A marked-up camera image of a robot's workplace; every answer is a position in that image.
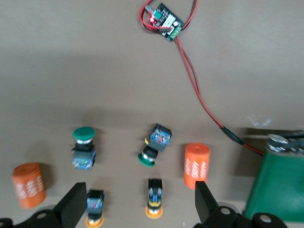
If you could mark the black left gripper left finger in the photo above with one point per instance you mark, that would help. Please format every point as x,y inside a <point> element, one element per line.
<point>71,204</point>

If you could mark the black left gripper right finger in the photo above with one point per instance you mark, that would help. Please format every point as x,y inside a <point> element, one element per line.
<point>204,202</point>

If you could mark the yellow mushroom push button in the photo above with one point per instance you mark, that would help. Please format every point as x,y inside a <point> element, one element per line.
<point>154,194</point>
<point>95,202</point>

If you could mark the orange cylinder white print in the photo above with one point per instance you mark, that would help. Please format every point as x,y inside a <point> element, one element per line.
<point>28,187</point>
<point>196,166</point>

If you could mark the green mushroom push button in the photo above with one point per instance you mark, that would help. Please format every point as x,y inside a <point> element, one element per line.
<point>158,139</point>
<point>83,156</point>

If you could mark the green conveyor belt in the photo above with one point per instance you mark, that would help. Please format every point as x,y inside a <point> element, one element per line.
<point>278,185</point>

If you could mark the small black controller circuit board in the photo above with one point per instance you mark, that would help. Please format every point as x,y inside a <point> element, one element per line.
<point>167,21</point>

